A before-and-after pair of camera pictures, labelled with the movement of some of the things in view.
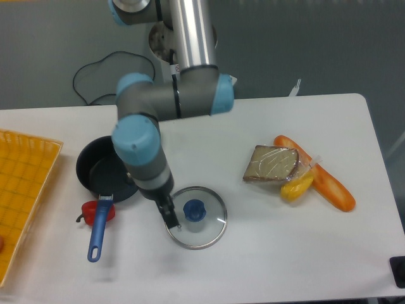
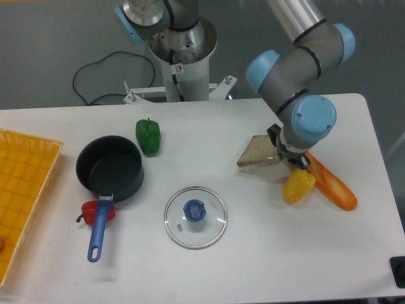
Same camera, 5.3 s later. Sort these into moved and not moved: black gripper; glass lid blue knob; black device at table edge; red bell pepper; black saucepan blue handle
Moved: black gripper
Not moved: glass lid blue knob; black device at table edge; red bell pepper; black saucepan blue handle
